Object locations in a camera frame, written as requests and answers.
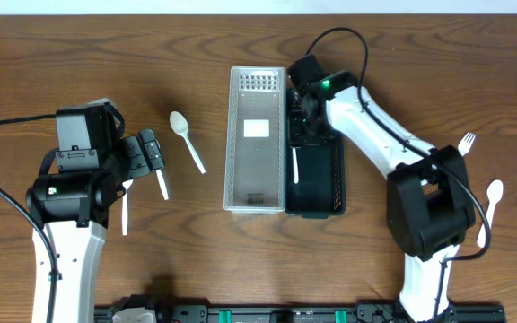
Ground clear plastic basket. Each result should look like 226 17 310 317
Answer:
223 66 286 214

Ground dark green plastic basket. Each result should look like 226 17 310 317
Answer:
284 87 347 220

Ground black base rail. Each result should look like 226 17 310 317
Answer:
94 294 507 323

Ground white plastic spoon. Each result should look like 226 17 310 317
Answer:
477 179 504 248
121 179 134 236
155 169 169 200
170 111 206 174

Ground white plastic fork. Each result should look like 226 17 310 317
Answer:
457 132 476 156
291 146 300 185

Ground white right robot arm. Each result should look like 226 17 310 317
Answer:
289 71 475 322

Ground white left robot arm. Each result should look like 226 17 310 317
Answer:
28 129 169 322

